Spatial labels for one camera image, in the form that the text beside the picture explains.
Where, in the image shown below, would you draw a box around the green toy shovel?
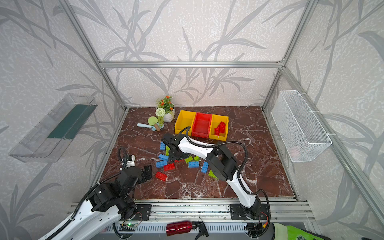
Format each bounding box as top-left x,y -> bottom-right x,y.
137,117 -> 164,132

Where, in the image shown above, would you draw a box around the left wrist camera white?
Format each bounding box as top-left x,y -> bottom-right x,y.
125,155 -> 136,168

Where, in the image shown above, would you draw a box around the blue brick centre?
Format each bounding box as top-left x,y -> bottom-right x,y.
188,161 -> 200,168

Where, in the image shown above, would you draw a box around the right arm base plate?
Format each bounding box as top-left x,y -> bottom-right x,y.
229,204 -> 270,221

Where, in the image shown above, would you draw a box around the yellow bin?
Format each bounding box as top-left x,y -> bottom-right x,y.
175,110 -> 196,136
209,115 -> 229,142

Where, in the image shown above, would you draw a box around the blue brick lower left cluster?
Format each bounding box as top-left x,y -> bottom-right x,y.
156,160 -> 168,168

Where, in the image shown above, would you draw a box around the blue brick upright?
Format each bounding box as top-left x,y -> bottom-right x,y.
160,142 -> 166,151
201,162 -> 209,174

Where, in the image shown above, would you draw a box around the clear wall shelf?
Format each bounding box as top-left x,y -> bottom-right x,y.
9,94 -> 97,163

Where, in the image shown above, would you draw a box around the white wire basket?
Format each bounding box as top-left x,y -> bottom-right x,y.
271,90 -> 333,163

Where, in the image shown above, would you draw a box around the red spray bottle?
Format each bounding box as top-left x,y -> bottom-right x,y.
166,220 -> 209,240

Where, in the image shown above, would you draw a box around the red middle bin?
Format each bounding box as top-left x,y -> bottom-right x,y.
191,113 -> 212,139

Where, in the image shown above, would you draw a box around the red brick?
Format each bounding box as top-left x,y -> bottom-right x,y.
155,172 -> 168,182
214,127 -> 221,136
163,163 -> 176,172
218,122 -> 226,134

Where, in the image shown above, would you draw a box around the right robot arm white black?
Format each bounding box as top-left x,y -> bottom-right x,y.
162,133 -> 270,213

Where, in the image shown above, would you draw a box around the left yellow bin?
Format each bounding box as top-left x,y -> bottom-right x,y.
175,110 -> 196,136

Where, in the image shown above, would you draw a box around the potted plant orange flowers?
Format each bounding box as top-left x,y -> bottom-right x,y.
155,96 -> 175,125

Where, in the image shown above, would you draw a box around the blue brick upright top left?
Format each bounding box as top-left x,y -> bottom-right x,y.
160,142 -> 166,151

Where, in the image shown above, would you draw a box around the green white cloth object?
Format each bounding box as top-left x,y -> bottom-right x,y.
273,223 -> 330,240

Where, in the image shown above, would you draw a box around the right yellow bin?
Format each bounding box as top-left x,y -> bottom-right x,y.
209,115 -> 229,142

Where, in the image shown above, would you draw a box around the green brick bottom right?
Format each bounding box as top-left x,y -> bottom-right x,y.
209,170 -> 219,180

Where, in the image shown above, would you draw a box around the blue brick middle left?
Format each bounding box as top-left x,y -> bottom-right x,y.
159,154 -> 169,162

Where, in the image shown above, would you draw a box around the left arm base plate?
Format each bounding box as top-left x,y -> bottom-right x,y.
130,204 -> 152,221

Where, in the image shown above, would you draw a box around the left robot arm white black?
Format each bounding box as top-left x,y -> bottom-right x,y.
41,166 -> 146,240

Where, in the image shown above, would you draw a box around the blue brick upright right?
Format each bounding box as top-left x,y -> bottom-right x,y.
201,162 -> 209,174

